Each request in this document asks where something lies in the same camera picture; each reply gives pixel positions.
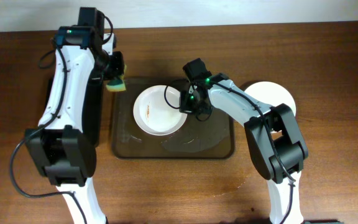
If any black small tray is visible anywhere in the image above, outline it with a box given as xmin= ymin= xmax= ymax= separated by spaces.
xmin=81 ymin=81 xmax=103 ymax=147

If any white plate top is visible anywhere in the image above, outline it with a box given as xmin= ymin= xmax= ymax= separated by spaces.
xmin=133 ymin=85 xmax=187 ymax=136

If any brown serving tray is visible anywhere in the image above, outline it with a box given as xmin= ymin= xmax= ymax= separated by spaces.
xmin=111 ymin=77 xmax=235 ymax=159

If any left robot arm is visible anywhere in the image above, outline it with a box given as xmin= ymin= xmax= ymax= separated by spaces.
xmin=23 ymin=7 xmax=126 ymax=223

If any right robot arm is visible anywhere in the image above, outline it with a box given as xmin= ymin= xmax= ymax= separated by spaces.
xmin=179 ymin=58 xmax=309 ymax=223

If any green yellow sponge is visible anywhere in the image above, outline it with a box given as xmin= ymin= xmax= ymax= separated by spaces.
xmin=106 ymin=65 xmax=127 ymax=92

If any light blue plate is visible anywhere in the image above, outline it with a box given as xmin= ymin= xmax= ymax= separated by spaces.
xmin=244 ymin=81 xmax=296 ymax=115

